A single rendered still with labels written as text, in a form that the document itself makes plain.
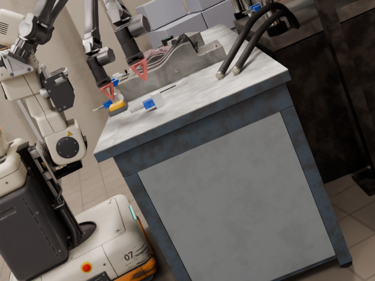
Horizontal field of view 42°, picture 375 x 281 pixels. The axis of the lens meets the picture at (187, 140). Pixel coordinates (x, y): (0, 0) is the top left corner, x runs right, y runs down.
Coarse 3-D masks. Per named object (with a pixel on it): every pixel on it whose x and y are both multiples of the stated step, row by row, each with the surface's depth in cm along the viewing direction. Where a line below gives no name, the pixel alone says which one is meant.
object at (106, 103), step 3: (114, 93) 226; (111, 96) 222; (114, 96) 222; (117, 96) 222; (108, 99) 226; (114, 99) 222; (117, 99) 223; (105, 102) 222; (108, 102) 222; (111, 102) 223; (114, 102) 223; (102, 105) 224; (105, 105) 222; (108, 105) 223; (99, 108) 223; (105, 108) 223; (93, 111) 223
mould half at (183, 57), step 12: (180, 48) 217; (192, 48) 217; (204, 48) 232; (216, 48) 218; (168, 60) 218; (180, 60) 218; (192, 60) 219; (204, 60) 219; (216, 60) 219; (132, 72) 237; (156, 72) 220; (168, 72) 220; (180, 72) 220; (192, 72) 220; (120, 84) 221; (132, 84) 221; (144, 84) 221; (156, 84) 221; (132, 96) 223
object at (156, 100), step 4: (156, 92) 186; (152, 96) 184; (156, 96) 184; (160, 96) 185; (144, 100) 188; (148, 100) 185; (152, 100) 185; (156, 100) 185; (160, 100) 185; (144, 104) 185; (148, 104) 185; (152, 104) 185; (156, 104) 185; (160, 104) 185; (164, 104) 186; (136, 108) 186; (140, 108) 186; (148, 108) 185; (132, 112) 186
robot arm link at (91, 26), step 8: (88, 0) 225; (96, 0) 226; (88, 8) 224; (96, 8) 225; (88, 16) 223; (96, 16) 224; (88, 24) 222; (96, 24) 223; (88, 32) 220; (96, 32) 222; (88, 40) 219; (96, 40) 222; (96, 48) 220
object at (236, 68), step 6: (258, 36) 199; (252, 42) 194; (246, 48) 191; (252, 48) 193; (246, 54) 188; (240, 60) 184; (246, 60) 187; (234, 66) 181; (240, 66) 182; (234, 72) 182
